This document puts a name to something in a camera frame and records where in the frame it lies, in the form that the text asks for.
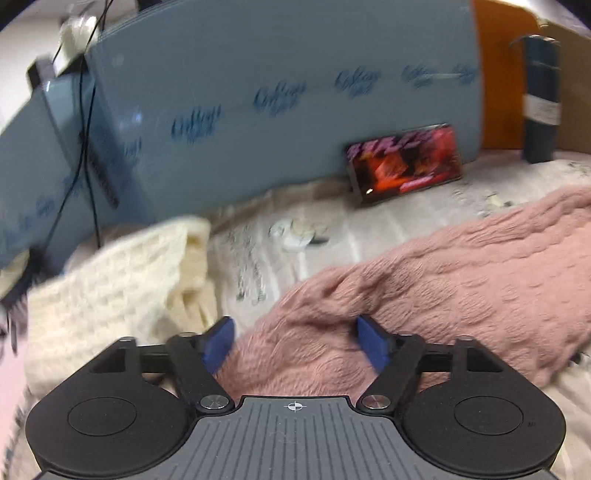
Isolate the pink knitted sweater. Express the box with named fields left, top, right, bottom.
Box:
left=216, top=186, right=590, bottom=398

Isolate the cream knitted sweater folded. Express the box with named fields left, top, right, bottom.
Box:
left=25, top=215, right=221, bottom=398

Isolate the printed grey bed sheet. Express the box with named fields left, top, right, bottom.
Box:
left=1, top=151, right=590, bottom=479

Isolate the black smartphone showing video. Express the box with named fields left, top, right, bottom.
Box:
left=344, top=123, right=463, bottom=205

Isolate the light blue foam board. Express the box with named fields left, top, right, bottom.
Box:
left=1, top=74, right=153, bottom=272
left=87, top=1, right=482, bottom=219

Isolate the dark blue vacuum bottle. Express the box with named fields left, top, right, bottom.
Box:
left=513, top=34, right=562, bottom=164

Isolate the orange cardboard panel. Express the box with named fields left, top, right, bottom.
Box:
left=473, top=0, right=541, bottom=150

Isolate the brown cardboard panel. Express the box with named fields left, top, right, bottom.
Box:
left=541, top=20, right=590, bottom=154

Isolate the black hanging cable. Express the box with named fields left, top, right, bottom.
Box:
left=27, top=0, right=115, bottom=273

